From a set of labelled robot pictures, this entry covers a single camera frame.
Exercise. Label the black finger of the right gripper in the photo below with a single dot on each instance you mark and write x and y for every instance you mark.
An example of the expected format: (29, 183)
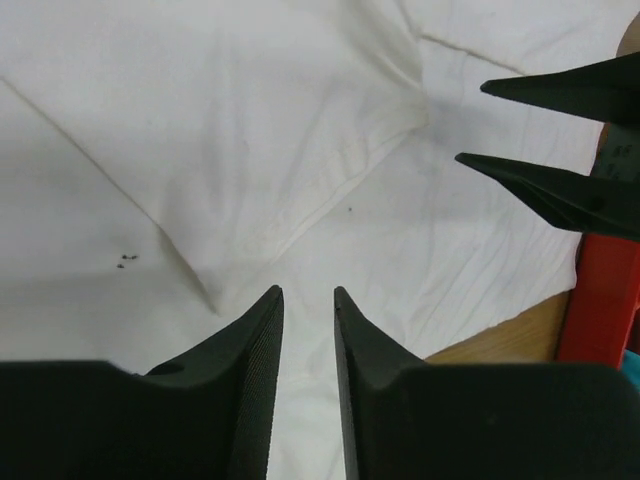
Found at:
(607, 91)
(565, 199)

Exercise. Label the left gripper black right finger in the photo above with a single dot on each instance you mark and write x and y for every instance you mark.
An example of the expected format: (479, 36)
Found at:
(404, 418)

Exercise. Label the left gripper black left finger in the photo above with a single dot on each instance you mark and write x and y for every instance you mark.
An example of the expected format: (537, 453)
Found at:
(204, 414)

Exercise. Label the white t shirt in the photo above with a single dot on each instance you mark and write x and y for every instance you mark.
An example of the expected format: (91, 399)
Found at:
(163, 163)

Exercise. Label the red plastic bin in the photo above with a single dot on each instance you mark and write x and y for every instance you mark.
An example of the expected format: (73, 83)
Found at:
(602, 315)

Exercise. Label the teal t shirt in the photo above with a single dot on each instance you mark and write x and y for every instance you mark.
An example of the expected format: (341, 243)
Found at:
(630, 367)

